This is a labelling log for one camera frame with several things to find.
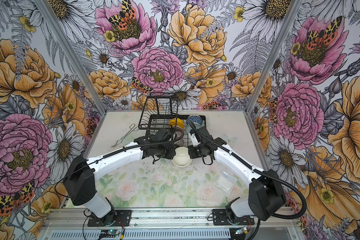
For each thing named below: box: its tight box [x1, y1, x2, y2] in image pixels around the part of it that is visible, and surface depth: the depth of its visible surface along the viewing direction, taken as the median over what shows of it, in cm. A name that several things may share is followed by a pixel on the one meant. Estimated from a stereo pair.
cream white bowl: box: [172, 146, 193, 168], surface depth 85 cm
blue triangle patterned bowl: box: [186, 114, 203, 125], surface depth 111 cm
